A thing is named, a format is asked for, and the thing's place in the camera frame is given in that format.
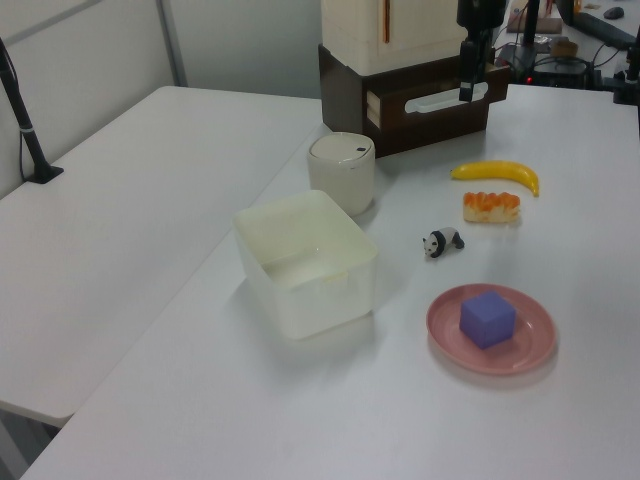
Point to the white open plastic bin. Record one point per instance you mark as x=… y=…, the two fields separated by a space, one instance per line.
x=310 y=310

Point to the black clamped pole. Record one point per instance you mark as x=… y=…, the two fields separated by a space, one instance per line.
x=25 y=130

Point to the orange box latch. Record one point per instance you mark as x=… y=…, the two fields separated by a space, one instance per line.
x=387 y=20

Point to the dark brown wooden cabinet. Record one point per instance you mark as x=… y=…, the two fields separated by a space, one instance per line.
x=340 y=95

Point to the black device with red light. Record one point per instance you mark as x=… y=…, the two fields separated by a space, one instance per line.
x=560 y=72

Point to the beige lidded trash can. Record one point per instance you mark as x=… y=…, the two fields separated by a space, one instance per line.
x=342 y=180

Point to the pink plate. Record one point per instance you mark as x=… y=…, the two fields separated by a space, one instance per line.
x=447 y=335

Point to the purple cube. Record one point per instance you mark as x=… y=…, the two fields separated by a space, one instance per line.
x=487 y=320

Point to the black monitor stand pole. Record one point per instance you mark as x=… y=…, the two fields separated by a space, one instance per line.
x=530 y=25

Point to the yellow toy banana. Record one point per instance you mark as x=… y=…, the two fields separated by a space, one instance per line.
x=500 y=170

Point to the dark computer mouse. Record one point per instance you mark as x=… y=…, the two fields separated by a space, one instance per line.
x=614 y=12

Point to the brown wooden drawer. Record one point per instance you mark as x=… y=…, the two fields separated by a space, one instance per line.
x=435 y=125

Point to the orange topped sushi toy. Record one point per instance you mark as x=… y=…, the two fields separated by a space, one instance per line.
x=492 y=206

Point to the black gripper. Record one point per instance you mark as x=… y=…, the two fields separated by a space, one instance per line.
x=480 y=12

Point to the cream plastic storage box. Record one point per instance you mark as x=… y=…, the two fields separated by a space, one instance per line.
x=350 y=30

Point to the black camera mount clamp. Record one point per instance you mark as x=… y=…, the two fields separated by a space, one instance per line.
x=627 y=80

